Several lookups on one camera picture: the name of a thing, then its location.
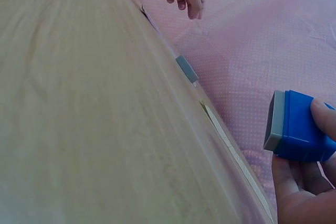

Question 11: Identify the blue stamp with grey base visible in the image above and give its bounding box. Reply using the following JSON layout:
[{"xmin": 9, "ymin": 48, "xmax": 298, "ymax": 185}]
[{"xmin": 263, "ymin": 90, "xmax": 336, "ymax": 163}]

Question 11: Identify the person's right hand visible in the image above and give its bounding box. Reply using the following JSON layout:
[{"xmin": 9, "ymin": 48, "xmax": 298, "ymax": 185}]
[{"xmin": 271, "ymin": 97, "xmax": 336, "ymax": 224}]

